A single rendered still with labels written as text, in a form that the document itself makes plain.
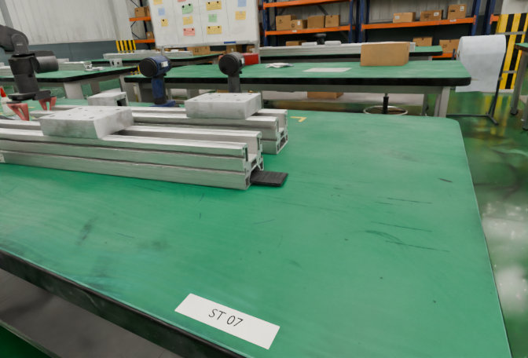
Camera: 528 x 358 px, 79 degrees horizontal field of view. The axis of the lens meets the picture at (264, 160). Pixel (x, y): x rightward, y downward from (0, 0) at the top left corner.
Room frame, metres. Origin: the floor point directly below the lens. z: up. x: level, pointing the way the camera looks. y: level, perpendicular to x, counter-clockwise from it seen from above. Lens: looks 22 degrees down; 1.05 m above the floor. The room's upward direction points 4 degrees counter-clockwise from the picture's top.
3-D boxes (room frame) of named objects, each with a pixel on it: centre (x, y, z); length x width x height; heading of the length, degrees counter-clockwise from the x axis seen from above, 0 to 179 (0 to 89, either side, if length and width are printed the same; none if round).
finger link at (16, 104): (1.03, 0.75, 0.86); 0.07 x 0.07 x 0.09; 69
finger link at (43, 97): (1.08, 0.73, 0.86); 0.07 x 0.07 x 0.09; 69
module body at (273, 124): (0.89, 0.32, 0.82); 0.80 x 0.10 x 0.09; 69
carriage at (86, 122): (0.71, 0.39, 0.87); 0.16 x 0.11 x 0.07; 69
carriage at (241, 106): (0.80, 0.09, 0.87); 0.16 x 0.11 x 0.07; 69
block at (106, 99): (1.16, 0.55, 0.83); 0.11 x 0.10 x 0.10; 172
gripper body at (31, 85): (1.05, 0.74, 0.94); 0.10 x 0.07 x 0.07; 159
